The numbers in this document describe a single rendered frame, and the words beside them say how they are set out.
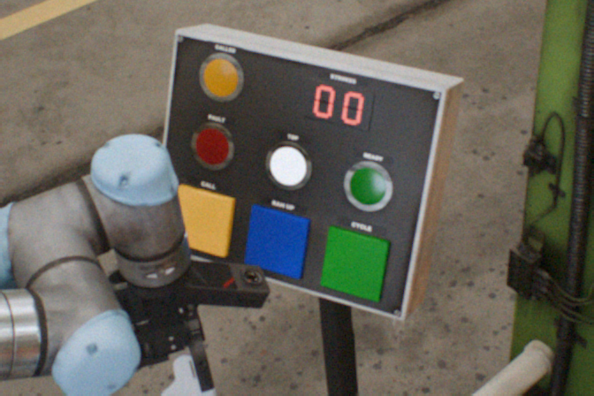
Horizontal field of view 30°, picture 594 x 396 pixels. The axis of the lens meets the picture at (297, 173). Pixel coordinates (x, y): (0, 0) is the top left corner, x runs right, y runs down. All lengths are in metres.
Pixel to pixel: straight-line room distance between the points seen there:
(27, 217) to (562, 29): 0.64
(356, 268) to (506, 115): 1.77
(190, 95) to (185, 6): 2.15
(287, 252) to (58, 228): 0.37
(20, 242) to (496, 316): 1.66
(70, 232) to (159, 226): 0.09
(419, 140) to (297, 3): 2.22
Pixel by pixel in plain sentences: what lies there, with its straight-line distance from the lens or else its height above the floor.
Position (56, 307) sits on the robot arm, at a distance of 0.95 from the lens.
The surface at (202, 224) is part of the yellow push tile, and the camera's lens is 1.36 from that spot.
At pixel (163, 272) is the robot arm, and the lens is 1.10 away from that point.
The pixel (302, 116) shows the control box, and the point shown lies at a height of 1.14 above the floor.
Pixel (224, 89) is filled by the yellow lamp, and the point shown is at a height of 1.15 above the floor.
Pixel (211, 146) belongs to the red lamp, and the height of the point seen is 1.09.
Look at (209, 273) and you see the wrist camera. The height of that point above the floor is 1.10.
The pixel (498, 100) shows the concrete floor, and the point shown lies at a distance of 3.06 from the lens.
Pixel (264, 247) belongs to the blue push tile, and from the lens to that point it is 1.33.
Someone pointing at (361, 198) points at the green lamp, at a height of 1.08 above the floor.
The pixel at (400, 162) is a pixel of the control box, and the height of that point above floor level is 1.12.
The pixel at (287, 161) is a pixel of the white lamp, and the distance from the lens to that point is 1.29.
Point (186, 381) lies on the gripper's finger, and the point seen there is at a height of 1.00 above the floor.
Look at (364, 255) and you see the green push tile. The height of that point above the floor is 1.02.
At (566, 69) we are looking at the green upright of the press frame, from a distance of 1.33.
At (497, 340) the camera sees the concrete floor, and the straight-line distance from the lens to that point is 2.50.
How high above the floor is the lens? 1.98
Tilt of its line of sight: 44 degrees down
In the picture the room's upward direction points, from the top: 6 degrees counter-clockwise
